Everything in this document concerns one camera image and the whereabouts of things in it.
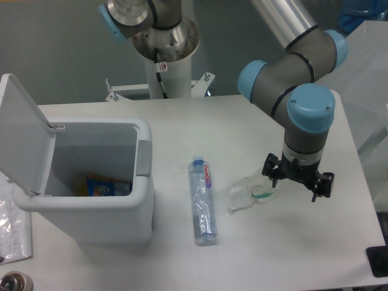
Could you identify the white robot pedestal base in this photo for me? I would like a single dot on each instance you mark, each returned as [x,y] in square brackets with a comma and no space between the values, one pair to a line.
[167,56]

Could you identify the blue orange snack bag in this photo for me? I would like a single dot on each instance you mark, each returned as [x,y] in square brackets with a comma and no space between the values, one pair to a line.
[105,186]

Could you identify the clear plastic document sleeve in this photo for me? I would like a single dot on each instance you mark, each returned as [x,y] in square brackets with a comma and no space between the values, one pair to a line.
[16,227]

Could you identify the clear plastic water bottle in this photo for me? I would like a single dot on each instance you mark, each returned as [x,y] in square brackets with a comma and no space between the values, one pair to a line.
[203,212]

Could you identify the blue water jug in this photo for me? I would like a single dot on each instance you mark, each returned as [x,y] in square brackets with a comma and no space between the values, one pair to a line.
[354,13]

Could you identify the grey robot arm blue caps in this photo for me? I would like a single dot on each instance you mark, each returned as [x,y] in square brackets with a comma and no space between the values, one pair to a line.
[287,91]

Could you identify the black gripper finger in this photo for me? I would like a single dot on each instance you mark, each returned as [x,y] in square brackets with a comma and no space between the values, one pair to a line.
[271,169]
[323,185]

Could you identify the white trash can open lid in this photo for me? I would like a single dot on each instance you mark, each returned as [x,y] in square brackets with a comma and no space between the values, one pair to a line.
[48,160]

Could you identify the white plastic wrapper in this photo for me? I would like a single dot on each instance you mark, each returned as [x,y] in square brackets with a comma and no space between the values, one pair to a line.
[249,190]

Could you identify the black device at table edge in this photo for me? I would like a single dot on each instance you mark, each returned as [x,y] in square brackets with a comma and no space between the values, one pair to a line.
[377,257]

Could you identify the round metal connector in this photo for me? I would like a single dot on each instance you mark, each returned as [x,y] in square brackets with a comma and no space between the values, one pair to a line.
[16,281]

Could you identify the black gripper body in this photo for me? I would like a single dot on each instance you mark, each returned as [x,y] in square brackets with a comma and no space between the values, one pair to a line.
[294,171]

